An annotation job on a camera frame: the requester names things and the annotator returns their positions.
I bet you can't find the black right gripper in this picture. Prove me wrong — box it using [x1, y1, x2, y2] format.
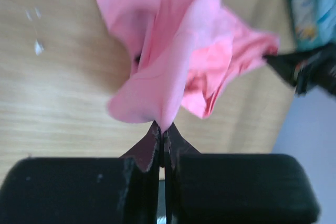
[263, 44, 335, 95]

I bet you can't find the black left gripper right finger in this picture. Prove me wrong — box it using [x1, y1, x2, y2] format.
[163, 125, 320, 223]

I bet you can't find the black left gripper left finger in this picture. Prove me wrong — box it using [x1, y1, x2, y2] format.
[1, 123, 161, 223]

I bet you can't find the pink t shirt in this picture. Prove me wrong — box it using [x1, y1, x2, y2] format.
[96, 0, 279, 131]

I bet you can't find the teal plastic bin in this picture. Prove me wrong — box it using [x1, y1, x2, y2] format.
[287, 0, 335, 50]

